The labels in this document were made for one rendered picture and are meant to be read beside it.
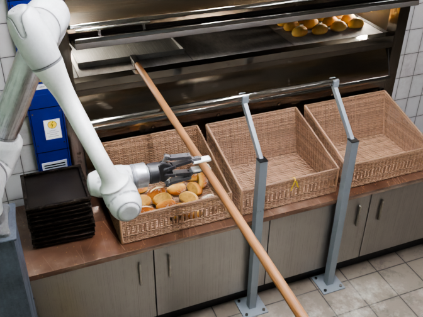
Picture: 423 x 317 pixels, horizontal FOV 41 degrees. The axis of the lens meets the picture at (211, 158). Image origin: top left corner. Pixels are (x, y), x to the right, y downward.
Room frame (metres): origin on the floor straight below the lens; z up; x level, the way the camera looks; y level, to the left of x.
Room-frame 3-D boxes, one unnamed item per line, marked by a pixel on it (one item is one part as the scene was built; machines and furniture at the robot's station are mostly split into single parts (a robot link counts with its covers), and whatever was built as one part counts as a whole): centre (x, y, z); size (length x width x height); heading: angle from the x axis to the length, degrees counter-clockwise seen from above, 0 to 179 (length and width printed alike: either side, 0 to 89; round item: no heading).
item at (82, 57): (2.82, 0.47, 1.20); 0.55 x 0.36 x 0.03; 112
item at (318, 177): (2.49, -0.31, 0.72); 0.56 x 0.49 x 0.28; 113
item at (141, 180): (1.64, 0.25, 1.19); 0.09 x 0.06 x 0.09; 21
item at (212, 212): (2.26, 0.24, 0.72); 0.56 x 0.49 x 0.28; 112
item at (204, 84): (2.73, -0.19, 1.02); 1.79 x 0.11 x 0.19; 112
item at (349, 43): (2.75, -0.18, 1.16); 1.80 x 0.06 x 0.04; 112
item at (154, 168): (1.66, 0.18, 1.19); 0.09 x 0.07 x 0.08; 111
